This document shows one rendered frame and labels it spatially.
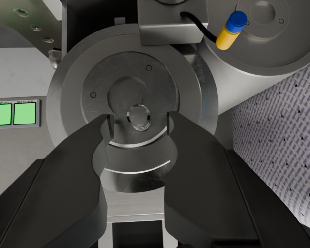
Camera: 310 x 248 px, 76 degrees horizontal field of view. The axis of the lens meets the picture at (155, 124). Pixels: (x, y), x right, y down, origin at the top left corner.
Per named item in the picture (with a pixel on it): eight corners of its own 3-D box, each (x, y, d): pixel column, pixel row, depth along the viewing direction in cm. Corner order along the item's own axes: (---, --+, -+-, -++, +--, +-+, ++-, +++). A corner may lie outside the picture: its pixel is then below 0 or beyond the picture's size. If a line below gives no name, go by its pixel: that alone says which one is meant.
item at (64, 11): (67, -112, 20) (66, 60, 18) (114, 28, 44) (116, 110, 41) (62, -112, 20) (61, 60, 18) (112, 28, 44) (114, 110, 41)
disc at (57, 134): (208, 16, 18) (229, 185, 16) (207, 20, 18) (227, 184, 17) (44, 28, 18) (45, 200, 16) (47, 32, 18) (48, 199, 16)
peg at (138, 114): (130, 129, 12) (124, 107, 12) (135, 133, 15) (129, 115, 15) (152, 123, 12) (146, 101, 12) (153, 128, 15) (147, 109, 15)
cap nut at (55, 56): (60, 49, 50) (59, 66, 49) (66, 56, 53) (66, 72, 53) (45, 49, 50) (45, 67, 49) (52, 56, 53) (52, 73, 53)
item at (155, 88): (151, 34, 16) (196, 118, 15) (151, 47, 18) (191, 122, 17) (63, 76, 15) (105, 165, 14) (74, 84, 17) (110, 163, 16)
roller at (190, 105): (195, 28, 17) (210, 167, 15) (170, 102, 42) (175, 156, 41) (57, 38, 17) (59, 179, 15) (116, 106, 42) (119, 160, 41)
